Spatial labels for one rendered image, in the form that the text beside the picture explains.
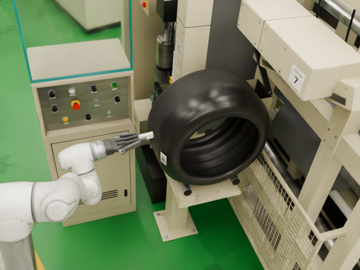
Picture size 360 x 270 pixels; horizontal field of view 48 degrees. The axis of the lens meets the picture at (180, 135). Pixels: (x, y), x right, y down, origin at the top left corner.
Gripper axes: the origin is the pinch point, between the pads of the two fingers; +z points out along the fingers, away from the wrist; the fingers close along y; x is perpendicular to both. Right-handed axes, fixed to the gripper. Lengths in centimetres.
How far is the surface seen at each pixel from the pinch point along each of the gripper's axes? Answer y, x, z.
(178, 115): -6.5, -13.6, 15.0
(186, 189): -11.0, 35.0, 14.4
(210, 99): -7.9, -18.9, 30.2
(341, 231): -60, 37, 75
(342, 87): -40, -36, 71
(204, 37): 25, -29, 40
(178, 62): 31.2, -14.5, 27.5
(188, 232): 20, 128, 21
